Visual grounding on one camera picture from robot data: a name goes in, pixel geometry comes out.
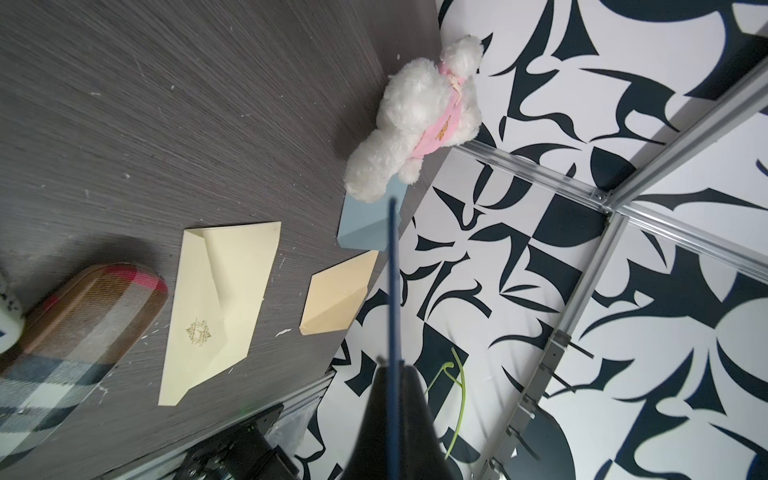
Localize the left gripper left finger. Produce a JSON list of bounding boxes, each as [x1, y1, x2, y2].
[[341, 367, 388, 480]]

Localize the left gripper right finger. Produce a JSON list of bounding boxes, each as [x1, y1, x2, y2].
[[399, 365, 452, 480]]

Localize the dark blue envelope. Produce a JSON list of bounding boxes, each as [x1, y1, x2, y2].
[[386, 197, 402, 480]]

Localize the tan envelope gold emblem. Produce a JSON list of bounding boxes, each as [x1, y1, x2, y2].
[[299, 251, 379, 336]]

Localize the light blue envelope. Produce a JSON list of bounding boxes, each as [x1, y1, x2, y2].
[[337, 177, 407, 251]]

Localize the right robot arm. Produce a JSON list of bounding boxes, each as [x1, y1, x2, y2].
[[173, 403, 299, 480]]

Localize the cream envelope left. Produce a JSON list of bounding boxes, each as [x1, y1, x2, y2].
[[158, 222, 281, 406]]

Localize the brown plaid glasses case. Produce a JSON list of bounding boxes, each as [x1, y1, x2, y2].
[[1, 263, 168, 468]]

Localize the white plush bear pink shirt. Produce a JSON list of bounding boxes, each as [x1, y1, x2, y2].
[[344, 35, 484, 203]]

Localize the white black patterned glasses case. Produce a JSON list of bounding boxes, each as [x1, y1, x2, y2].
[[0, 275, 25, 354]]

